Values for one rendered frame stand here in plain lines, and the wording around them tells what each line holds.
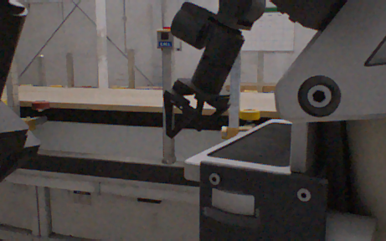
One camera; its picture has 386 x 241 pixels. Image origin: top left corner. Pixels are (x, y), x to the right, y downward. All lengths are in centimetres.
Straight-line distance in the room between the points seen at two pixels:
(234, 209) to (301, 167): 6
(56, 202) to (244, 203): 192
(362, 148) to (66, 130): 175
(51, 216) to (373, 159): 202
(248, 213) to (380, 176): 10
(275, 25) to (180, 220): 702
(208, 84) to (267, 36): 792
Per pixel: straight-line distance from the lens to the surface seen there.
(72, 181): 179
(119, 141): 184
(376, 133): 32
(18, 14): 32
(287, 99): 16
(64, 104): 193
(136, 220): 198
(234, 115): 142
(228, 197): 30
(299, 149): 30
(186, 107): 63
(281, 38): 854
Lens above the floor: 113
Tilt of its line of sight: 10 degrees down
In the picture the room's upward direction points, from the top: straight up
